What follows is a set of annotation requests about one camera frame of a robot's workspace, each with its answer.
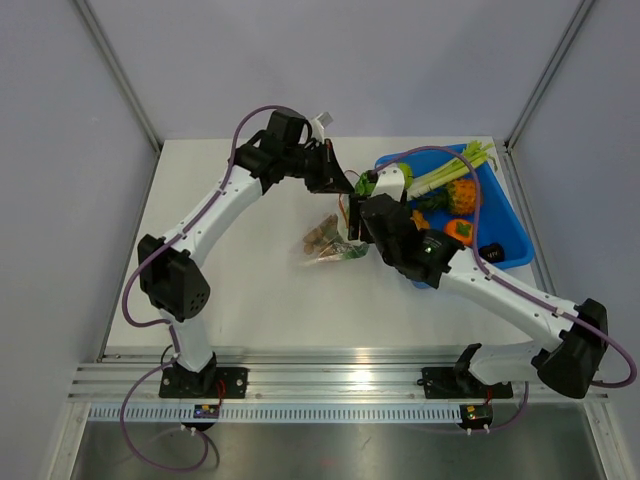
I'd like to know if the purple cable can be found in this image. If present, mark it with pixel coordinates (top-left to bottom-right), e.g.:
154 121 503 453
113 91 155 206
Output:
120 104 311 475
369 145 637 434

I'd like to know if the orange fruit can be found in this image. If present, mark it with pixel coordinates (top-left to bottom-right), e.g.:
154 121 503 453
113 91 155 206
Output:
443 218 474 246

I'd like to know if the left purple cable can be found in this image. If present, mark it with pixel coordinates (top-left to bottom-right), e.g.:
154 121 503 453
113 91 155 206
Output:
120 104 311 475

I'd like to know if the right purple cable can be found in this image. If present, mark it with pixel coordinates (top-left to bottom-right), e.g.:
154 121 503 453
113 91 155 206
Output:
369 145 637 434

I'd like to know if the black small box in bin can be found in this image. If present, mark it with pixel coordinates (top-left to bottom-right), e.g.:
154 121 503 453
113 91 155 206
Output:
478 242 506 264

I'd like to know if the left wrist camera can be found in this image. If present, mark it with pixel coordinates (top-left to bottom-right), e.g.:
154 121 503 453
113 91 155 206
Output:
309 112 333 143

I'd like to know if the blue plastic bin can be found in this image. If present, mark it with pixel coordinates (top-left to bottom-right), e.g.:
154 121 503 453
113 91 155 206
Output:
375 141 534 269

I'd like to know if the light green leafy vegetable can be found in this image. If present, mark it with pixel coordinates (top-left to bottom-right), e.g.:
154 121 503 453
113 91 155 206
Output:
408 140 493 198

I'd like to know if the aluminium rail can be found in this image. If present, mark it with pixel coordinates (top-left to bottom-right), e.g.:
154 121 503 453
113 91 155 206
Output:
67 349 612 405

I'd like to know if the green scallion bunch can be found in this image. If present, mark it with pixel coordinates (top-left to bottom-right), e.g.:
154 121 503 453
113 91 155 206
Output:
335 242 369 261

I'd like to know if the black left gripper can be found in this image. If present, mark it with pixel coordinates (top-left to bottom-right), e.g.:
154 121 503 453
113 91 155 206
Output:
283 139 355 195

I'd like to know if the longan bunch with leaves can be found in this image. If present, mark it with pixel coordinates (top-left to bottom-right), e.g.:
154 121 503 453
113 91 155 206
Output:
302 214 344 263

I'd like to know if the orange ginger root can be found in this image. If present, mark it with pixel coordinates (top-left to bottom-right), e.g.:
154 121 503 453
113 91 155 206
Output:
411 210 430 230

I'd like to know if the napa cabbage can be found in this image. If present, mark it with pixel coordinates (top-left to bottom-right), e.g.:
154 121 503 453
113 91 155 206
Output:
354 170 378 197

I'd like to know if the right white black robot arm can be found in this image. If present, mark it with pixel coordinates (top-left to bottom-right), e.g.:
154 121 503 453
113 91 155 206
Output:
349 194 609 399

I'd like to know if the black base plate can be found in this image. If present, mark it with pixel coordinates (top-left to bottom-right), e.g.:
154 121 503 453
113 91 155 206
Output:
159 365 248 400
417 367 514 400

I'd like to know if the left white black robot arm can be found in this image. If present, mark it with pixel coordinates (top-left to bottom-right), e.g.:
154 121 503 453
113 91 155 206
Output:
138 107 353 399

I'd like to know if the green apple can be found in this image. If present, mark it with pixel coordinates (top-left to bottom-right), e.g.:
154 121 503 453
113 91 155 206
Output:
396 163 414 190

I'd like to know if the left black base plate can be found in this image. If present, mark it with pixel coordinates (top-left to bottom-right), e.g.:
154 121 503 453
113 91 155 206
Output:
159 365 248 400

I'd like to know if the yellow orange pineapple piece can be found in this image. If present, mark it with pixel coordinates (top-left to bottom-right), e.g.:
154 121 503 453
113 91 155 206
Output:
416 178 482 216

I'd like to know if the clear zip bag orange zipper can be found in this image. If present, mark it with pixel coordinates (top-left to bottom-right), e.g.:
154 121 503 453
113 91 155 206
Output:
291 194 369 267

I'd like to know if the white slotted cable duct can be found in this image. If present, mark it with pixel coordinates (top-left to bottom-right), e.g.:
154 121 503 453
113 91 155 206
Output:
88 403 461 424

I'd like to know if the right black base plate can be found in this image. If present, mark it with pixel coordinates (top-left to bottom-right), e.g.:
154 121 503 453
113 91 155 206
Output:
417 367 514 400

